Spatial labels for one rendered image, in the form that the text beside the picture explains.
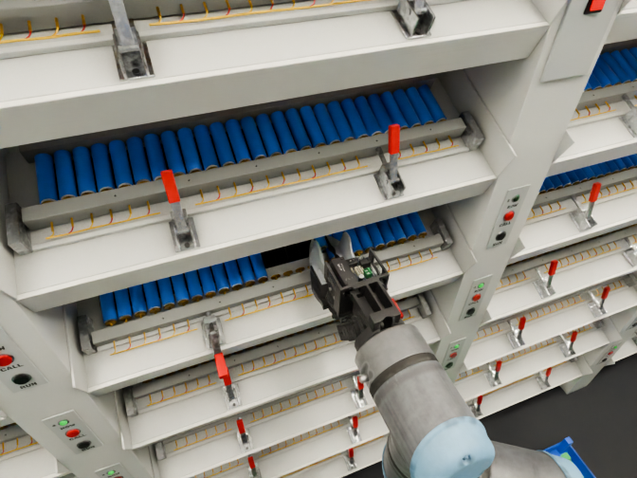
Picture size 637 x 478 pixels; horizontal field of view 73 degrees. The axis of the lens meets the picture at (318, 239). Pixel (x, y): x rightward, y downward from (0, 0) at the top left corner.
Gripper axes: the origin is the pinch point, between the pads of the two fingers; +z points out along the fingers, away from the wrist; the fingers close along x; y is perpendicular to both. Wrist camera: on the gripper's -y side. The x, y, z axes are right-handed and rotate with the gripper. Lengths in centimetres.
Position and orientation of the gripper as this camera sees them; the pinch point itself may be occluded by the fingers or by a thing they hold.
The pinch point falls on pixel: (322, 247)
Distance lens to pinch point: 69.3
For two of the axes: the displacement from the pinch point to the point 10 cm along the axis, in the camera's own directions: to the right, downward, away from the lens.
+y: 0.1, -6.9, -7.2
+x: -9.2, 2.7, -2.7
